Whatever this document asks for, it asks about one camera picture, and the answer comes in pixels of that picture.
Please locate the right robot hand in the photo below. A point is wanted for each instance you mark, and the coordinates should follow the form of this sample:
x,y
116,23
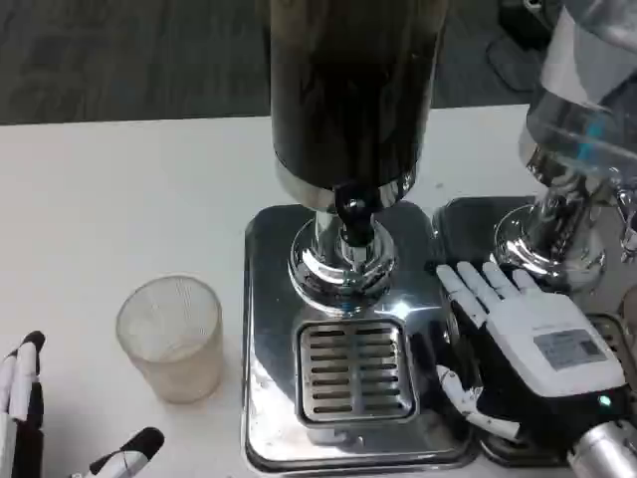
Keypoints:
x,y
552,343

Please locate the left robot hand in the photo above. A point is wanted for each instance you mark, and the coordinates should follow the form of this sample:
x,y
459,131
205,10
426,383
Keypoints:
x,y
25,378

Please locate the clear ribbed glass cup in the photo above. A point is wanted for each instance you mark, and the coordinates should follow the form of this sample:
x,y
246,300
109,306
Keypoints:
x,y
169,343

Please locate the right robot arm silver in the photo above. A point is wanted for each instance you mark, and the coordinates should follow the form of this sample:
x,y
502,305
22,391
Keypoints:
x,y
604,450

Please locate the steel drip grid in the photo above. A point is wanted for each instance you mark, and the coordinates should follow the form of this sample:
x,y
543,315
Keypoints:
x,y
356,371
617,333

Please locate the chrome dispenser tap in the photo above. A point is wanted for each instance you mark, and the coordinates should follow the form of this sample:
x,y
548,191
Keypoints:
x,y
628,219

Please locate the steel drip tray base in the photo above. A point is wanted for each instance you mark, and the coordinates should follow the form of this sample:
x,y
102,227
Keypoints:
x,y
269,348
463,224

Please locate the clear drink dispenser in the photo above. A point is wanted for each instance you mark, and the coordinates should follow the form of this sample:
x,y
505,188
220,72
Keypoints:
x,y
582,124

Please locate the black dispenser tap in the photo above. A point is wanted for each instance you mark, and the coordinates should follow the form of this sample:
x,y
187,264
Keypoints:
x,y
351,219

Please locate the dark drink dispenser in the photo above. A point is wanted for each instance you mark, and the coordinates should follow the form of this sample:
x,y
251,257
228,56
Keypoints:
x,y
348,99

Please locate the black box on floor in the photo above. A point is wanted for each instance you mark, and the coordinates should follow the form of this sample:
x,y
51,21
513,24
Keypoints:
x,y
527,20

